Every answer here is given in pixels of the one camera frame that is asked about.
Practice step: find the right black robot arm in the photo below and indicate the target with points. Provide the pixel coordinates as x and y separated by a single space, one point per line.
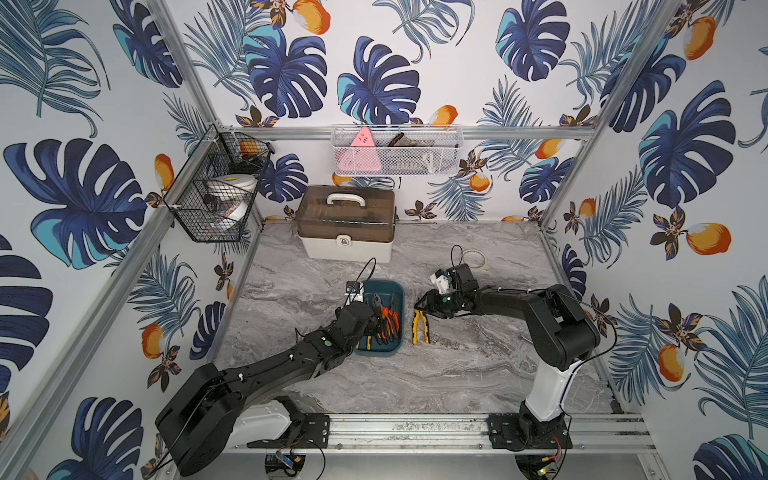
561 334

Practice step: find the yellow black combination pliers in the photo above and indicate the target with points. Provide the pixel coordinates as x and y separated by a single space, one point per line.
420 328

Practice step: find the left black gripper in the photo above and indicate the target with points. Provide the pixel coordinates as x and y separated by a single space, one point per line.
366 313

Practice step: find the white brown toolbox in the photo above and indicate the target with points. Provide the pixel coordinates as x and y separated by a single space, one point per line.
347 223

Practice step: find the white bowl in basket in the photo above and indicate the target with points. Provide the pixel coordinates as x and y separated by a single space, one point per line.
227 197

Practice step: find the white mesh wall basket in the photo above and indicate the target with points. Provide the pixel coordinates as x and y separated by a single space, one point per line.
407 150

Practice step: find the teal plastic storage tray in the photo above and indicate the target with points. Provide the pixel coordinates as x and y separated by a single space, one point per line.
386 298

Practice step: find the small yellow black pliers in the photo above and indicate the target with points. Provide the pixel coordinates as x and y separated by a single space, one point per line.
366 343

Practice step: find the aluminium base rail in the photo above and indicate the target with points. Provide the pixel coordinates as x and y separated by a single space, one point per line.
269 427

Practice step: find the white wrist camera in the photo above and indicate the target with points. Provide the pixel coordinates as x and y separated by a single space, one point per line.
442 282
354 292

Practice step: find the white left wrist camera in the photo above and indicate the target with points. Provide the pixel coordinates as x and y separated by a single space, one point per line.
354 292

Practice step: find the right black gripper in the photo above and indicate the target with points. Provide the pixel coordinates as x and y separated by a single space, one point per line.
431 304

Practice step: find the pink triangle card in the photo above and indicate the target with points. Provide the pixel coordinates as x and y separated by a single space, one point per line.
361 156

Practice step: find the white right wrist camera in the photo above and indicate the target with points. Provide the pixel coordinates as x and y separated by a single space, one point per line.
442 282

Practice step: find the masking tape roll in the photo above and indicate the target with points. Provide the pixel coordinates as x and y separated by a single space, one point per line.
474 258

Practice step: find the black wire basket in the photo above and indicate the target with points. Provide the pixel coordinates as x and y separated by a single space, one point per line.
218 153

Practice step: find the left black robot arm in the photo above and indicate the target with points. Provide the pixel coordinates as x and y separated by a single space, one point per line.
198 420

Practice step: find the orange long nose pliers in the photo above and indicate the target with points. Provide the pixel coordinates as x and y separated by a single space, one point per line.
387 329

